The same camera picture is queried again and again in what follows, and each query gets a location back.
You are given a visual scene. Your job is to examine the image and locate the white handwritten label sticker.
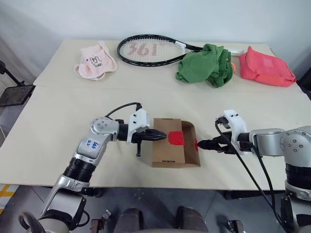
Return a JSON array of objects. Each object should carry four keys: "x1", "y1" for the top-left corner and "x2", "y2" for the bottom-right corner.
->
[{"x1": 86, "y1": 139, "x2": 102, "y2": 152}]

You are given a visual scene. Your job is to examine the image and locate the black stand pole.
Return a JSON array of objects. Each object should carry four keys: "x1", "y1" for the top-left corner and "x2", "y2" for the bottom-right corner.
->
[{"x1": 0, "y1": 60, "x2": 27, "y2": 86}]

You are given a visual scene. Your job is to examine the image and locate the black tennis racket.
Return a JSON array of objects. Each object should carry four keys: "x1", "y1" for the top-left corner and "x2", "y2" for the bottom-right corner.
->
[{"x1": 116, "y1": 34, "x2": 244, "y2": 67}]

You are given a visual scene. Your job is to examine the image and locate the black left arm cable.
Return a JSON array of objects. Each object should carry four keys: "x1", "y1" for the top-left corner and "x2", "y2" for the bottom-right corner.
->
[{"x1": 105, "y1": 101, "x2": 143, "y2": 120}]

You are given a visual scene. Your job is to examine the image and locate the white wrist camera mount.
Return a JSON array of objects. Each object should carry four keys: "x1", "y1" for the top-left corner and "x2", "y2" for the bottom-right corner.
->
[
  {"x1": 125, "y1": 109, "x2": 152, "y2": 144},
  {"x1": 223, "y1": 109, "x2": 249, "y2": 156}
]

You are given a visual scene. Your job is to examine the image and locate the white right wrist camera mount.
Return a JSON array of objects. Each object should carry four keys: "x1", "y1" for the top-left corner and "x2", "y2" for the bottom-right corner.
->
[{"x1": 223, "y1": 109, "x2": 249, "y2": 156}]

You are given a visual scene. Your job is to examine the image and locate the pink striped towel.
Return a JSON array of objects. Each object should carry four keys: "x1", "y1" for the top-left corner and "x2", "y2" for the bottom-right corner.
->
[{"x1": 73, "y1": 40, "x2": 119, "y2": 81}]

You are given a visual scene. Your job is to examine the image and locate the brown cardboard box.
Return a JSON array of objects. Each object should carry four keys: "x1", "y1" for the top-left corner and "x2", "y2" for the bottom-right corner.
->
[{"x1": 152, "y1": 117, "x2": 201, "y2": 168}]

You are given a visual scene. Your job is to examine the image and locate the black mesh platform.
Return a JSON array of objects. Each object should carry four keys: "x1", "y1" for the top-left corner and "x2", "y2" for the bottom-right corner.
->
[{"x1": 0, "y1": 84, "x2": 36, "y2": 107}]

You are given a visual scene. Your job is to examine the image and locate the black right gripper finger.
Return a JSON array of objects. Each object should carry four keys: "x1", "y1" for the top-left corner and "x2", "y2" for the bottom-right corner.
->
[
  {"x1": 200, "y1": 145, "x2": 225, "y2": 154},
  {"x1": 197, "y1": 138, "x2": 221, "y2": 148}
]

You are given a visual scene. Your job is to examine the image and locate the coral pink fabric bag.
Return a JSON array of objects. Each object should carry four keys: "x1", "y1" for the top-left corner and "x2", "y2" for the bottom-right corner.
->
[{"x1": 239, "y1": 46, "x2": 297, "y2": 87}]

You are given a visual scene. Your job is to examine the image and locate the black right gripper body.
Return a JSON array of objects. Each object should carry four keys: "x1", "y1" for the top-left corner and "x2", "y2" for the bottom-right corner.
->
[{"x1": 213, "y1": 132, "x2": 235, "y2": 155}]

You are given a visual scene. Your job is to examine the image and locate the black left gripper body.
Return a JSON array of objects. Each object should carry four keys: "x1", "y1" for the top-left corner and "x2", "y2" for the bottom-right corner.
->
[{"x1": 132, "y1": 130, "x2": 148, "y2": 157}]

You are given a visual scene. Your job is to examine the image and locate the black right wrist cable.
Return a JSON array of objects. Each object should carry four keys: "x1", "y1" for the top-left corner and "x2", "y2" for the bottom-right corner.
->
[{"x1": 250, "y1": 143, "x2": 280, "y2": 219}]

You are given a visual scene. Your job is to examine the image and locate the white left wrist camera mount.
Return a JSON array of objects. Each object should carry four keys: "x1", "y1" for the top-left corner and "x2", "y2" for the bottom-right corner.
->
[{"x1": 125, "y1": 109, "x2": 152, "y2": 144}]

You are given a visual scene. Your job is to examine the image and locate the dark rounded shape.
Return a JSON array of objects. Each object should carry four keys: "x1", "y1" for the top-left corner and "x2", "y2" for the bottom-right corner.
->
[
  {"x1": 120, "y1": 207, "x2": 144, "y2": 233},
  {"x1": 175, "y1": 205, "x2": 207, "y2": 233}
]

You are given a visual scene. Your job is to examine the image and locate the red tape strip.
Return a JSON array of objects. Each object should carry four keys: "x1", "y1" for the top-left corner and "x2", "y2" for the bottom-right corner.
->
[{"x1": 167, "y1": 131, "x2": 185, "y2": 146}]

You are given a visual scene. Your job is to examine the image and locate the brown strap loop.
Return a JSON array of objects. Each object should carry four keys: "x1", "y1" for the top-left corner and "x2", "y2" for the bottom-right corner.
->
[{"x1": 18, "y1": 210, "x2": 41, "y2": 233}]

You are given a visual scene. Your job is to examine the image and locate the green crumpled cloth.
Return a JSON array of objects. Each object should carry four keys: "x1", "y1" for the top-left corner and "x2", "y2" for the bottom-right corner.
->
[{"x1": 174, "y1": 43, "x2": 234, "y2": 89}]

